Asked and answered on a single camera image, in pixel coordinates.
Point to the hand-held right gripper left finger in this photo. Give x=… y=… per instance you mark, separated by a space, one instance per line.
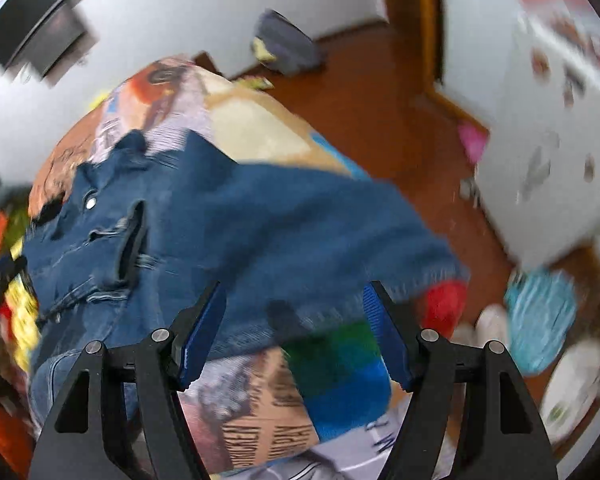
x=202 y=332

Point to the yellow cloth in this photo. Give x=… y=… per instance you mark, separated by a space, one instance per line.
x=22 y=312

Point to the wooden door frame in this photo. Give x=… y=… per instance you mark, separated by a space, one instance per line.
x=425 y=25

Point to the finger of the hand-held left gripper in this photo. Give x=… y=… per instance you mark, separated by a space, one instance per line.
x=0 y=275

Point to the printed blanket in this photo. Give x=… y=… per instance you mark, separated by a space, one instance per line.
x=250 y=120

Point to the pink plastic item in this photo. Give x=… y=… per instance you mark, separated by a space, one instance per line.
x=472 y=141

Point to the white plastic bag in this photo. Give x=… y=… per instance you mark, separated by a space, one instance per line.
x=575 y=385

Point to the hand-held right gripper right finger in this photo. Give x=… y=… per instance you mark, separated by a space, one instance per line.
x=382 y=332

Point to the black television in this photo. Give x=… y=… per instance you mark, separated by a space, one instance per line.
x=35 y=20

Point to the blue denim jeans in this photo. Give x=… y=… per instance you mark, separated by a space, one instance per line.
x=260 y=230

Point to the light blue cloth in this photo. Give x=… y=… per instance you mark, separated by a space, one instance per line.
x=540 y=320

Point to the grey bag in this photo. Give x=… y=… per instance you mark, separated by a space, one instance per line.
x=287 y=42

